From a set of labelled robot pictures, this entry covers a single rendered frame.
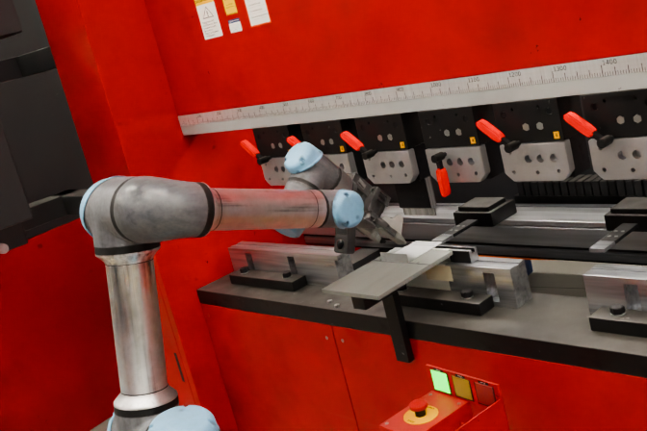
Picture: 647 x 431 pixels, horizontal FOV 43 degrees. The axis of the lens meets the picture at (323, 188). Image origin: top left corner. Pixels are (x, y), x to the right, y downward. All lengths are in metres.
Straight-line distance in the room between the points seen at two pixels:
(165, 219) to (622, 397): 0.91
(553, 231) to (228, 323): 1.02
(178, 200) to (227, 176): 1.28
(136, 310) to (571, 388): 0.86
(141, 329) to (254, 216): 0.28
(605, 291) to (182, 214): 0.86
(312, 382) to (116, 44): 1.11
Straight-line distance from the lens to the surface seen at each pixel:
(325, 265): 2.26
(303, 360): 2.31
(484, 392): 1.70
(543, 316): 1.83
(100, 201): 1.47
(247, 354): 2.52
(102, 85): 2.45
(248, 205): 1.46
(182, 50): 2.45
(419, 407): 1.71
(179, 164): 2.56
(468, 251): 1.92
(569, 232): 2.05
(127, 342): 1.52
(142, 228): 1.40
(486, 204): 2.13
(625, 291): 1.73
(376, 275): 1.89
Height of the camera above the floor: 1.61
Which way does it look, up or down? 12 degrees down
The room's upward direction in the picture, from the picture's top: 14 degrees counter-clockwise
